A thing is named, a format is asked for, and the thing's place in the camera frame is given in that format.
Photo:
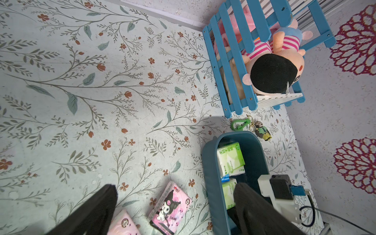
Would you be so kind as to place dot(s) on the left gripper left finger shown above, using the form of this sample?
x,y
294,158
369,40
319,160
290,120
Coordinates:
x,y
93,217

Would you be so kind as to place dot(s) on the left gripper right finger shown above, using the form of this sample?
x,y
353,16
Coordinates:
x,y
255,216

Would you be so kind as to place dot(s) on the green tissue pack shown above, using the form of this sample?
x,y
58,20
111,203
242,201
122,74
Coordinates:
x,y
228,191
230,159

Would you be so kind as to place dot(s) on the blue tissue pack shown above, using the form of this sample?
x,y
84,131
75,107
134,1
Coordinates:
x,y
225,179

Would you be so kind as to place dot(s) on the green tissue pack top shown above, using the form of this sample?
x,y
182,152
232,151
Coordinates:
x,y
230,159

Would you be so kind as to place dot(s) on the pink kuromi pack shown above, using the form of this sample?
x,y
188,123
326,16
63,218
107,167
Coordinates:
x,y
170,209

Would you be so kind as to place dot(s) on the teal storage box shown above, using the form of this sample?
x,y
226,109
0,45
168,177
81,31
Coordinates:
x,y
255,166

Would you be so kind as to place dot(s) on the pink tissue pack left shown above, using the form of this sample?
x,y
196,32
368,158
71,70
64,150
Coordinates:
x,y
122,224

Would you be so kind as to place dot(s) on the black haired plush doll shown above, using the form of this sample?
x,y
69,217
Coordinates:
x,y
273,67

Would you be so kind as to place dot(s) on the blue white toy crib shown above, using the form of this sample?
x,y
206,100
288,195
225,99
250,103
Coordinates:
x,y
240,29

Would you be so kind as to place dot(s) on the green carabiner keychain figure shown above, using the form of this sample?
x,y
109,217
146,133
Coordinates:
x,y
251,125

